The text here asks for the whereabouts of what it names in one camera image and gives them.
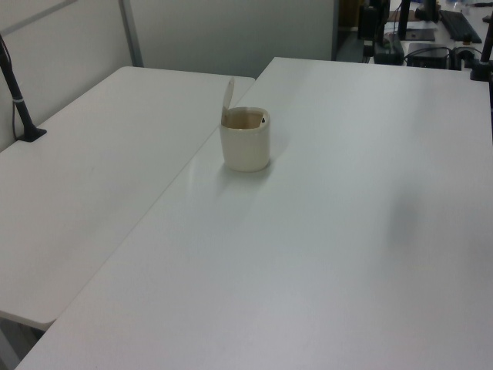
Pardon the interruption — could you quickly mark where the white side table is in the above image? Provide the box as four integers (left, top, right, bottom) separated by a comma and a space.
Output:
0, 66, 257, 331

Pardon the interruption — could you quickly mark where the black monitor stand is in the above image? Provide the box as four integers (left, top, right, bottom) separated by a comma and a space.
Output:
396, 0, 412, 40

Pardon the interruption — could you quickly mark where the black camera stand pole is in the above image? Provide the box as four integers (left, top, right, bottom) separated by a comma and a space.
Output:
0, 32, 48, 144

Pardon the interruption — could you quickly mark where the black upright device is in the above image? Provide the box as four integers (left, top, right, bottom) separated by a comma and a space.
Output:
359, 5, 377, 40

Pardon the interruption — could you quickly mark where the black keyboard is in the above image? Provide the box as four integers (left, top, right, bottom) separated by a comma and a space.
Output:
438, 9, 484, 45

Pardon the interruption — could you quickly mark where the cream trash bin with lid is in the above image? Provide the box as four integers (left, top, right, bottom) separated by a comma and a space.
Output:
219, 76, 271, 173

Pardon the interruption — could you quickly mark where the black clamp mounted pole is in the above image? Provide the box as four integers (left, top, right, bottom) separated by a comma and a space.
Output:
468, 0, 493, 82

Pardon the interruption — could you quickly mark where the black electronics box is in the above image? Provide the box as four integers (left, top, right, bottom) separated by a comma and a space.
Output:
405, 42, 451, 69

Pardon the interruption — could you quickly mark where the grey metal partition post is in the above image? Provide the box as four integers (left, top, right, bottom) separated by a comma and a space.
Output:
119, 0, 145, 69

